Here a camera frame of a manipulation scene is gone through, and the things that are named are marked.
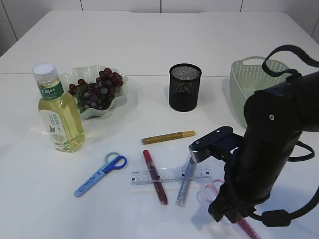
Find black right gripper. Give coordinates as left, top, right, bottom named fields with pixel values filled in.
left=208, top=135, right=287, bottom=223

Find pink capped scissors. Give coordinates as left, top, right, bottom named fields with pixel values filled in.
left=196, top=178, right=261, bottom=239

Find clear plastic ruler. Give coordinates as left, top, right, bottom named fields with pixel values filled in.
left=130, top=166, right=212, bottom=186

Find blue capped scissors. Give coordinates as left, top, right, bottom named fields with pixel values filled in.
left=74, top=151, right=128, bottom=198

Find purple artificial grape bunch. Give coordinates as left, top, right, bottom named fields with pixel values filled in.
left=68, top=67, right=124, bottom=113

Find yellow tea bottle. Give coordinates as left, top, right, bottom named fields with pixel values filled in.
left=32, top=63, right=85, bottom=152

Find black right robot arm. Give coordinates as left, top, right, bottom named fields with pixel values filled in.
left=208, top=73, right=319, bottom=227

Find silver glitter marker pen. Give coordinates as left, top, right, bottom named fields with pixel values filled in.
left=175, top=158, right=196, bottom=207

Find red glitter marker pen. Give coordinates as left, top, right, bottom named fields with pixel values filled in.
left=143, top=150, right=168, bottom=205

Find gold glitter marker pen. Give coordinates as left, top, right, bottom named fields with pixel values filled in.
left=141, top=130, right=195, bottom=145

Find green woven plastic basket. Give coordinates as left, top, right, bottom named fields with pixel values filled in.
left=229, top=56, right=290, bottom=128

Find black mesh pen holder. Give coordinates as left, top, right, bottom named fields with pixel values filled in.
left=168, top=63, right=202, bottom=112

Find green wavy glass plate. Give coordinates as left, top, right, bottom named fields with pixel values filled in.
left=59, top=65, right=128, bottom=119

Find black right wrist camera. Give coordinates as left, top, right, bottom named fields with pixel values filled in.
left=188, top=126, right=243, bottom=163

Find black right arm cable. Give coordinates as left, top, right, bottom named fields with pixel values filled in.
left=250, top=44, right=319, bottom=228

